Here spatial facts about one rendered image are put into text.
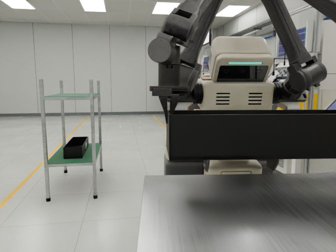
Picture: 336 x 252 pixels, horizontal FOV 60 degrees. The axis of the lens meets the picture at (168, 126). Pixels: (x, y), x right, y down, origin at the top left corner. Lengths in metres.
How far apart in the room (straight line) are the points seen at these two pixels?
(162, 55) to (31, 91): 10.00
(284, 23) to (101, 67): 9.33
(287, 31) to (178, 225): 0.80
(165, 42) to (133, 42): 9.63
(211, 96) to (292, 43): 0.33
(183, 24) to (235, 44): 0.40
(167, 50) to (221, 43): 0.45
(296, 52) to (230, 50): 0.23
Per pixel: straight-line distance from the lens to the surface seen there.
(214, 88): 1.11
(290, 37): 1.13
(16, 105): 10.79
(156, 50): 0.70
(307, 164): 2.68
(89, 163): 2.78
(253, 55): 1.09
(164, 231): 0.55
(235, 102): 1.14
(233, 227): 0.58
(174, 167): 1.42
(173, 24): 0.77
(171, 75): 0.76
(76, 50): 10.37
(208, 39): 6.54
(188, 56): 1.02
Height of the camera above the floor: 1.06
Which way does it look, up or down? 8 degrees down
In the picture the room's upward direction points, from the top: straight up
